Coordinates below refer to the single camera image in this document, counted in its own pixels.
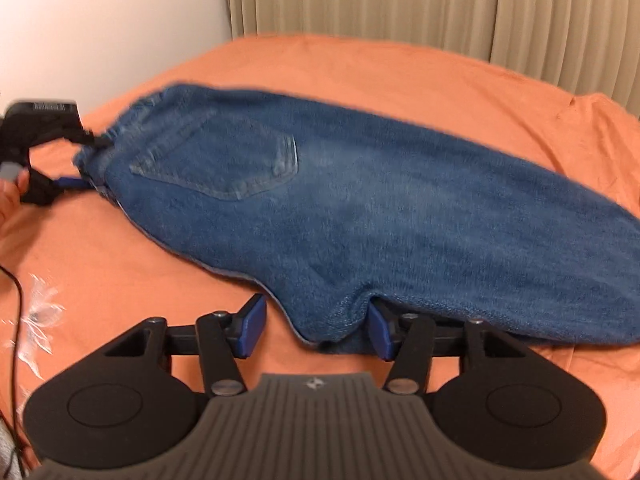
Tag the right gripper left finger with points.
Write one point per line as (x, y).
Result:
(140, 359)

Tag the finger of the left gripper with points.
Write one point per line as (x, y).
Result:
(88, 138)
(72, 184)

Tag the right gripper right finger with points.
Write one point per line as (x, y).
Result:
(410, 341)

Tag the blue denim pants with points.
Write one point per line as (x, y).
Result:
(328, 208)

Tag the person's left hand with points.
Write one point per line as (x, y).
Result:
(11, 193)

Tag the orange bed sheet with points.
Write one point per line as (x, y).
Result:
(313, 413)

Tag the beige pleated curtain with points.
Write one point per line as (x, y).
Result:
(581, 46)

